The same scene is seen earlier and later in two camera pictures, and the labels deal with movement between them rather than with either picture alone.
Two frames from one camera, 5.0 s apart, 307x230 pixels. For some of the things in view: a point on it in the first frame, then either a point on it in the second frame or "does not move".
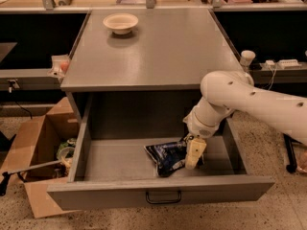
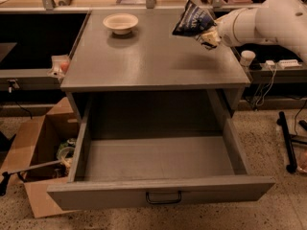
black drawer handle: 164,201 does not move
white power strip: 289,63 does not move
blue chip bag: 169,157 to 194,20
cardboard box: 37,142 does not move
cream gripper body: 200,128 to 227,28
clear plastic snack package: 60,64 does not move
